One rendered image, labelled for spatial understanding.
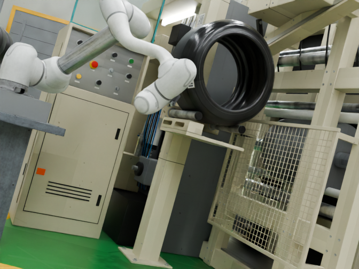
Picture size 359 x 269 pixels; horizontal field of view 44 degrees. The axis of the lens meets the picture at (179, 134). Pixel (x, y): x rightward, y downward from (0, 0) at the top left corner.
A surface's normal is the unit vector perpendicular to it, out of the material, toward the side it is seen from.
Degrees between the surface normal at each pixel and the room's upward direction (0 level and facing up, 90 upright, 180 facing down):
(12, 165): 90
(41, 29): 90
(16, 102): 90
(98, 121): 90
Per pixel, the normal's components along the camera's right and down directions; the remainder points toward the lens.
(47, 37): 0.07, -0.01
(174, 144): 0.42, 0.09
